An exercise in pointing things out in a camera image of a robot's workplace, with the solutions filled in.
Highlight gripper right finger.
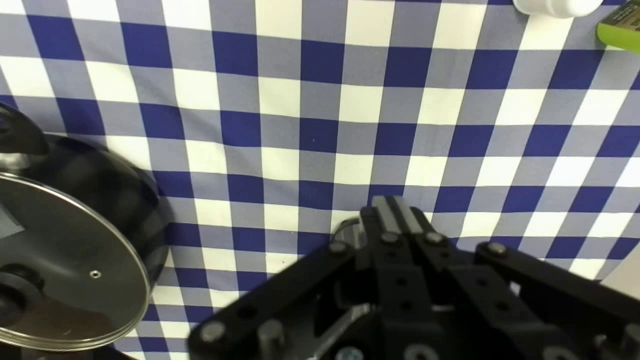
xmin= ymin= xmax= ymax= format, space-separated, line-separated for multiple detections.
xmin=396 ymin=196 xmax=640 ymax=360

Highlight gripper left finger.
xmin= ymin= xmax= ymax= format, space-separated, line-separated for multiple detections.
xmin=187 ymin=196 xmax=432 ymax=360

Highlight blue white checked tablecloth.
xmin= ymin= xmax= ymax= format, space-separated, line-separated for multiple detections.
xmin=0 ymin=0 xmax=640 ymax=360

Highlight black cooking pot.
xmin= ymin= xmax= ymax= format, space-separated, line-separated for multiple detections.
xmin=0 ymin=100 xmax=171 ymax=360

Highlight white plastic bottle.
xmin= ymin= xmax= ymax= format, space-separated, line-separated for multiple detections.
xmin=512 ymin=0 xmax=604 ymax=20

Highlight glass pot lid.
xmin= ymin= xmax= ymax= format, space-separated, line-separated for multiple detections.
xmin=0 ymin=172 xmax=152 ymax=352

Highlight green box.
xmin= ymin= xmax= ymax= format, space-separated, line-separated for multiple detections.
xmin=596 ymin=0 xmax=640 ymax=54

